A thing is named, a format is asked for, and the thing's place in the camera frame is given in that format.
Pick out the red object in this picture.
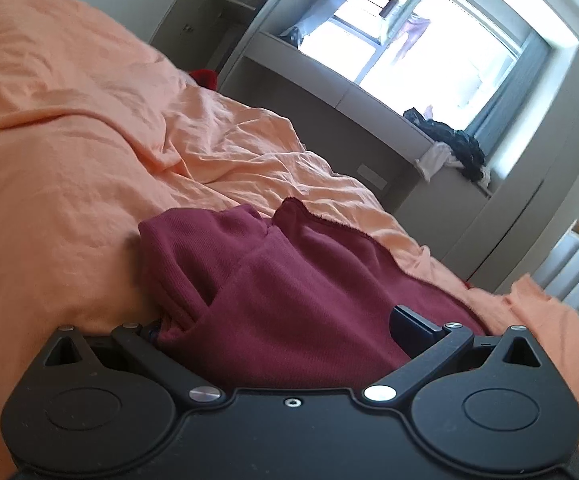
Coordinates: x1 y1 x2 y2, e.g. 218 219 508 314
190 67 219 91

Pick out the maroon long-sleeved shirt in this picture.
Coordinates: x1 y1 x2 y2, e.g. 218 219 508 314
138 197 487 401

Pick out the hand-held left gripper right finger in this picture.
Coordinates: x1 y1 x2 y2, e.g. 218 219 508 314
362 305 544 407

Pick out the closed grey wardrobe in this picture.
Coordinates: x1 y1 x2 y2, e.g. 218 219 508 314
444 50 579 291

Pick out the blue-grey curtain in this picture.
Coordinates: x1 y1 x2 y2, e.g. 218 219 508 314
286 0 370 47
469 30 554 161

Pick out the white cloth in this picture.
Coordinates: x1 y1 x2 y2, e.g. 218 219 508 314
416 141 463 182

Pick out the white wall socket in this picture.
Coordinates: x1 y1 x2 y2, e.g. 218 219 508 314
357 162 388 191

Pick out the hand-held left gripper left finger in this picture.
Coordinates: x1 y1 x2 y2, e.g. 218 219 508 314
42 324 224 407

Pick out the pile of dark clothes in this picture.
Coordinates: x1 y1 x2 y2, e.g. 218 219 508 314
403 107 487 183

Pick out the grey window bench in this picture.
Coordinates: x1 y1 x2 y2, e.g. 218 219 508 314
217 30 497 273

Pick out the window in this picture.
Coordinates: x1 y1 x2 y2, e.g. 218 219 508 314
299 0 553 128

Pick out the orange duvet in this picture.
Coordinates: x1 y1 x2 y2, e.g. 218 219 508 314
0 0 579 461

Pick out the hanging pink laundry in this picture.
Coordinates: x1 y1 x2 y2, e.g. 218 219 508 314
392 15 431 59

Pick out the open grey wardrobe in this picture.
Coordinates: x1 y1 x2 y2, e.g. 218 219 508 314
148 0 293 78

